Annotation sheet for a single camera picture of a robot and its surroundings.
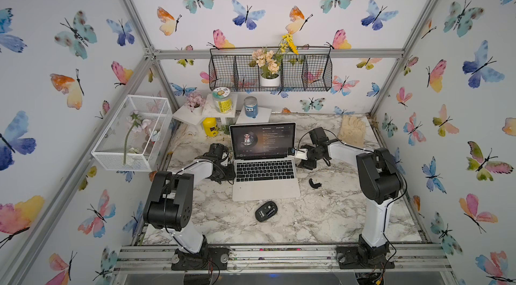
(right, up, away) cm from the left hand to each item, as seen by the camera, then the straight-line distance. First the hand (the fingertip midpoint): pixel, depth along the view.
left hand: (233, 172), depth 96 cm
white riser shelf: (+14, +27, +3) cm, 30 cm away
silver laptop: (+14, +1, 0) cm, 14 cm away
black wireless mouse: (+15, -13, -13) cm, 24 cm away
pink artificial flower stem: (-32, +22, -21) cm, 44 cm away
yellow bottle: (-13, +22, +7) cm, 26 cm away
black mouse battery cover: (+37, -6, -3) cm, 38 cm away
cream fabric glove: (+63, +20, +17) cm, 68 cm away
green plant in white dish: (-4, +21, +2) cm, 21 cm away
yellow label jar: (-3, +33, -11) cm, 35 cm away
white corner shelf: (-24, +28, +4) cm, 37 cm away
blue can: (+8, +31, -2) cm, 32 cm away
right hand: (+34, +8, +5) cm, 35 cm away
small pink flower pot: (-17, +33, -5) cm, 37 cm away
